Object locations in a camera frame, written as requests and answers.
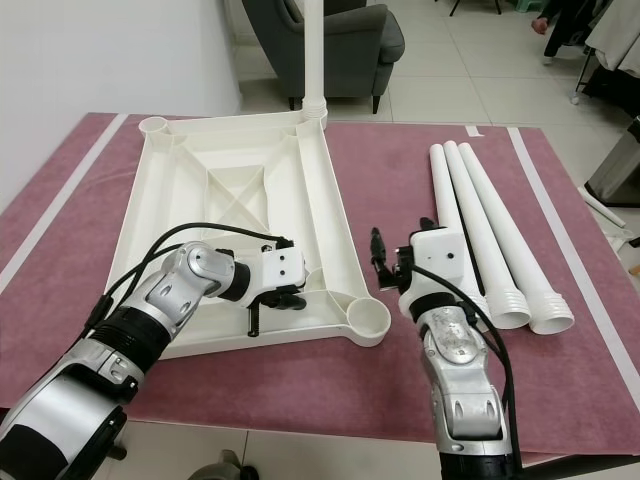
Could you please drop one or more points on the white plastic children table top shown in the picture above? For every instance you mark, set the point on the white plastic children table top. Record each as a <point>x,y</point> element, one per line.
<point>230,180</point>

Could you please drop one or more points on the maroon cloth with white stripes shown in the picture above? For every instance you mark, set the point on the maroon cloth with white stripes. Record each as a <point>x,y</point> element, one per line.
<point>310,390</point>

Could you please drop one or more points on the dark robot left foot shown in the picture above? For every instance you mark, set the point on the dark robot left foot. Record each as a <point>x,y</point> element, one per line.
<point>225,468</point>

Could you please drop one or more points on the white plastic tube bundle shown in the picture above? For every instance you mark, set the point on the white plastic tube bundle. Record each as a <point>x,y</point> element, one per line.
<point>605,210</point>

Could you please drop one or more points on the dark grey armchair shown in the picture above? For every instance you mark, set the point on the dark grey armchair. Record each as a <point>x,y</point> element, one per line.
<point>360,50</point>

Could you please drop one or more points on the steel trash bin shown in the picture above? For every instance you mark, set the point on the steel trash bin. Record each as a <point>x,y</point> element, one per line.
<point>615,165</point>

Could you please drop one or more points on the seated barefoot person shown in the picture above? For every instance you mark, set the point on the seated barefoot person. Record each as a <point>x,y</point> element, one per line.
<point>543,20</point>

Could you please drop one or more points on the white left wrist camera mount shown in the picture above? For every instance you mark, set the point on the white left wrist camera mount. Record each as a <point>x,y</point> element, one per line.
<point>285,268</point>

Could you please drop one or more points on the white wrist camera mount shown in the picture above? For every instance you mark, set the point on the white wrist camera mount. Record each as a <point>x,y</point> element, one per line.
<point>285,268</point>
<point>440,262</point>

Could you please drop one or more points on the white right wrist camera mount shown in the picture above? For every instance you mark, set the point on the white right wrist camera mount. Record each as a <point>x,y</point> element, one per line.
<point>440,262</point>

